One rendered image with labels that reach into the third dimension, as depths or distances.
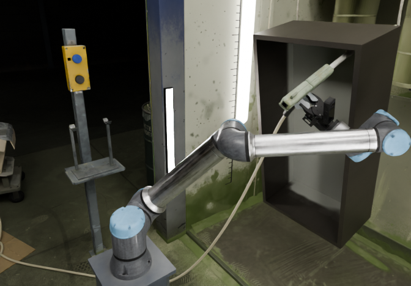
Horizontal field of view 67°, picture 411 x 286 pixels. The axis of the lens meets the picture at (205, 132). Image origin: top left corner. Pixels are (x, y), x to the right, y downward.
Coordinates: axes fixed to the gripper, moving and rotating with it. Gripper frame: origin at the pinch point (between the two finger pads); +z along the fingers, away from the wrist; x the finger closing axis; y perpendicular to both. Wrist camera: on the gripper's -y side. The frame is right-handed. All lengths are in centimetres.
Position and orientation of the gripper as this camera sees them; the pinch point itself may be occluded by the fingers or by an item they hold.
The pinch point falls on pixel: (298, 92)
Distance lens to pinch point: 137.2
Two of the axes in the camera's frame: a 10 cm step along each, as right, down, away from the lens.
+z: -6.8, -7.0, 2.2
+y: -1.4, 4.3, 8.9
